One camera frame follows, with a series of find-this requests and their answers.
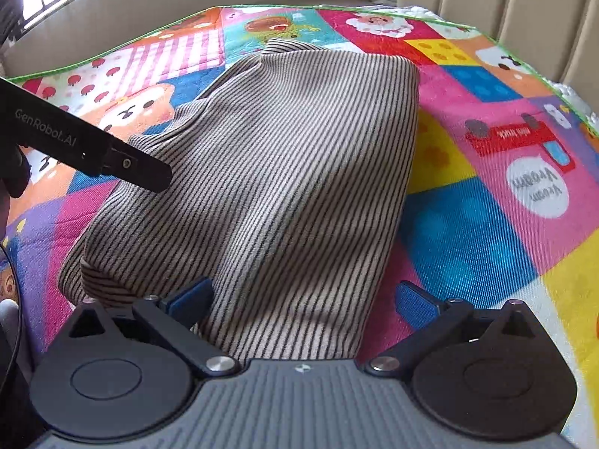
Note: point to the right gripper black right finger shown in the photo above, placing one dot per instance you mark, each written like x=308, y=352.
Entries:
x=435, y=323

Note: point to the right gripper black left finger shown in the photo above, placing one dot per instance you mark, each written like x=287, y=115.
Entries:
x=169, y=321

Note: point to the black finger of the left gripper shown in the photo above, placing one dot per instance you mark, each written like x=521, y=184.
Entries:
x=139, y=168

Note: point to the striped beige knit garment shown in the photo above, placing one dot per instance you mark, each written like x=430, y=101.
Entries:
x=290, y=173

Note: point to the colourful patchwork cartoon blanket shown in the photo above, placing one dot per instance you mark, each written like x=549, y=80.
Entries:
x=502, y=200

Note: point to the beige padded headboard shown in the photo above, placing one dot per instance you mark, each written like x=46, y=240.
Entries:
x=559, y=38

